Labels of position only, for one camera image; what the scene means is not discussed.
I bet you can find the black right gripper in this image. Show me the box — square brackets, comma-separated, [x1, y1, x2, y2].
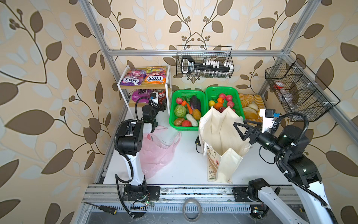
[234, 119, 288, 161]

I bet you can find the red cola can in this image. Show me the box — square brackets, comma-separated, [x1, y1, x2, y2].
[156, 89, 167, 104]

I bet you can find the purple snack packet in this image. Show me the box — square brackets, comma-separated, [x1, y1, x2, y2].
[131, 89, 153, 104]

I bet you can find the orange Fox's candy bag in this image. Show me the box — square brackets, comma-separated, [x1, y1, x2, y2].
[144, 66, 167, 85]

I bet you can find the cream canvas tote bag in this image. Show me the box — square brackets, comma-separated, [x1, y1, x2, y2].
[199, 107, 251, 184]

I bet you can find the purple Fox's candy bag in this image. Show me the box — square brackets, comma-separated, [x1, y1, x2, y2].
[120, 68, 146, 86]

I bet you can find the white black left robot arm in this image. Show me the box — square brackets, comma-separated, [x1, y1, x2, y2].
[114, 91, 161, 219]

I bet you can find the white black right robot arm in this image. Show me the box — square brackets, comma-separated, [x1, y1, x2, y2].
[233, 109, 337, 224]

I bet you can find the white wooden two-tier shelf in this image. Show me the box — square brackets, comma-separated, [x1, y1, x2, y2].
[117, 65, 172, 119]

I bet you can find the tray of bread rolls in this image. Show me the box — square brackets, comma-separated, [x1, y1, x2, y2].
[239, 93, 265, 122]

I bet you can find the green cabbage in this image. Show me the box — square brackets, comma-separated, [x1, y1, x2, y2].
[174, 105, 186, 118]

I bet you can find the orange carrot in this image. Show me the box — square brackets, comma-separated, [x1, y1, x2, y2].
[181, 100, 193, 114]

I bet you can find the brown potato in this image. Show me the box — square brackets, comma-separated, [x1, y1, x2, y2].
[174, 118, 185, 127]

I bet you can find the orange fruit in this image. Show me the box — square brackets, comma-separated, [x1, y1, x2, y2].
[217, 97, 224, 104]

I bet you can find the yellow lemon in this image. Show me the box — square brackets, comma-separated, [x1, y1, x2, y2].
[208, 100, 216, 107]

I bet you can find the dark purple eggplant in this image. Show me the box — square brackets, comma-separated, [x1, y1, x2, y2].
[190, 95, 201, 112]

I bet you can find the red tomato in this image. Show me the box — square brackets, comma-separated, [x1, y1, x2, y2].
[181, 120, 192, 127]

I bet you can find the yellow potato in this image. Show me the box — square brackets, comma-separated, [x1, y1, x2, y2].
[192, 109, 202, 120]

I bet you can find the right green plastic basket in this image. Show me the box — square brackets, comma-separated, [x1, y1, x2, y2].
[205, 86, 245, 119]

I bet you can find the black yellow tape measure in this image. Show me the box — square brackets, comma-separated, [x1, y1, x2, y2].
[195, 137, 201, 154]

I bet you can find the white radish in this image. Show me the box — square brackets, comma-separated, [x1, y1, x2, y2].
[186, 113, 199, 127]

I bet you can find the red capped plastic bottle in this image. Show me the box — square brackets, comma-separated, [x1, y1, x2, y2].
[273, 81, 287, 95]

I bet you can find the pink plastic bag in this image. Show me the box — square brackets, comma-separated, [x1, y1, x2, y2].
[139, 126, 182, 179]

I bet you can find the roll of clear tape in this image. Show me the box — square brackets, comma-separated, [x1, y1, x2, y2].
[182, 198, 203, 223]

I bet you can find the black yellow screwdriver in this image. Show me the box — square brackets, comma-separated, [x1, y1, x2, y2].
[84, 202, 117, 215]

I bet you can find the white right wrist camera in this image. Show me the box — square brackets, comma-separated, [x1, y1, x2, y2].
[259, 109, 280, 133]

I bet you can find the black wire basket back wall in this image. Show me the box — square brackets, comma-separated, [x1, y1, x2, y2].
[176, 45, 235, 79]

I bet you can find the black wire basket wall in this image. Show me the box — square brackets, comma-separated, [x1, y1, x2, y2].
[176, 45, 235, 79]
[265, 58, 341, 122]

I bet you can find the black wire basket right wall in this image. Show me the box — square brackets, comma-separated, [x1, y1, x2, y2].
[265, 58, 341, 122]

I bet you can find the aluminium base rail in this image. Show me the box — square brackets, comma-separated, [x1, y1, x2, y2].
[75, 184, 311, 224]

